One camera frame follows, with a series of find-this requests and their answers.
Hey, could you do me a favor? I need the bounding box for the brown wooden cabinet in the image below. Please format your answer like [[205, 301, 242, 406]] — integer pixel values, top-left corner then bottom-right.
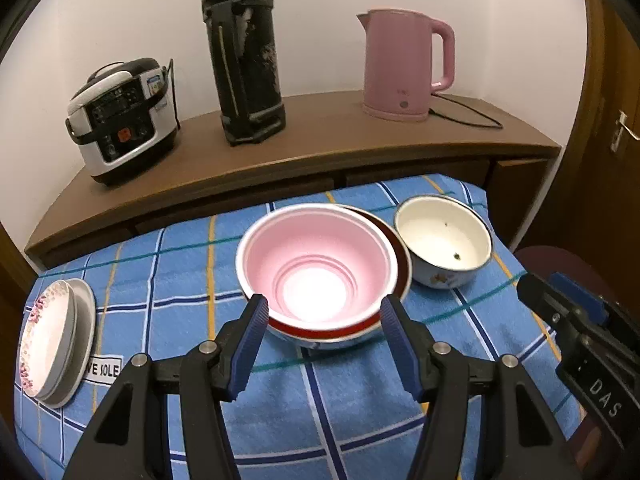
[[24, 91, 562, 273]]

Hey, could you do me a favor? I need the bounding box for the pink plastic bowl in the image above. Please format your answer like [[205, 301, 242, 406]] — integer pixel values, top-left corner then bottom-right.
[[236, 203, 398, 326]]

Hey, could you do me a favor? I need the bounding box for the brown wooden door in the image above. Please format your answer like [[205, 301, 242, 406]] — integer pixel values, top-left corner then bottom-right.
[[582, 0, 640, 281]]

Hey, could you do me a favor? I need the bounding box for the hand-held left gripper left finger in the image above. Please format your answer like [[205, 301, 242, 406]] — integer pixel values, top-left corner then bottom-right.
[[62, 293, 271, 480]]

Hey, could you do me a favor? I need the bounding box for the black kettle cable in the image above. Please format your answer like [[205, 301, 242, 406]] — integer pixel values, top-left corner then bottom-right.
[[427, 94, 505, 131]]

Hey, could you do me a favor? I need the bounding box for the black thermos flask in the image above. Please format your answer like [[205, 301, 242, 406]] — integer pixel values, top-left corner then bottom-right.
[[201, 0, 287, 147]]

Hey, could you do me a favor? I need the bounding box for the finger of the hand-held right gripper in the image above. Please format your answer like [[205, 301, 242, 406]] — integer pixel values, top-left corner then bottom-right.
[[550, 271, 623, 326], [516, 272, 586, 356]]

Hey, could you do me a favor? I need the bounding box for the dark red stool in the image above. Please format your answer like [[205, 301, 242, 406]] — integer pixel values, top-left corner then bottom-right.
[[514, 245, 608, 296]]

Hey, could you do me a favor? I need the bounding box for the white plate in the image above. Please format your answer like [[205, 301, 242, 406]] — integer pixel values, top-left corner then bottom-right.
[[35, 278, 97, 408]]

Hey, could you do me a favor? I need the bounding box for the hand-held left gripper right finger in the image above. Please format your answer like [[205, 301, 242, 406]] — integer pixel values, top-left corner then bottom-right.
[[380, 296, 583, 480]]

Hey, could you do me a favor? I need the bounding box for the metal door handle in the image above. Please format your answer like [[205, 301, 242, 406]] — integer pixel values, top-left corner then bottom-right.
[[609, 110, 640, 153]]

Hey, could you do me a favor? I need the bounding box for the wooden door frame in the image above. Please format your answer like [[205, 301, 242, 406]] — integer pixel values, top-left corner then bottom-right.
[[0, 220, 38, 321]]

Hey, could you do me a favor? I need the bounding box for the pink floral deep plate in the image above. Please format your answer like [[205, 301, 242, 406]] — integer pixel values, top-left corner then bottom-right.
[[17, 280, 76, 398]]

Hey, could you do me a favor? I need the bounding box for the cream enamel bowl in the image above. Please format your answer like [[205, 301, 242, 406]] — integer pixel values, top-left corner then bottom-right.
[[393, 195, 494, 289]]

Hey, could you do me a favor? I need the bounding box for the pink electric kettle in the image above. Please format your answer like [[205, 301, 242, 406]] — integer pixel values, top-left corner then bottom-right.
[[356, 8, 457, 122]]

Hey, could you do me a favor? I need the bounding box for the white rice cooker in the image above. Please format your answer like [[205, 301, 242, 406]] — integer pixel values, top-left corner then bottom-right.
[[65, 57, 182, 188]]

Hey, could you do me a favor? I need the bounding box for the blue plaid tablecloth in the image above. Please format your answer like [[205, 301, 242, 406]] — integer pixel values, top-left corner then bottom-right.
[[12, 174, 591, 480]]

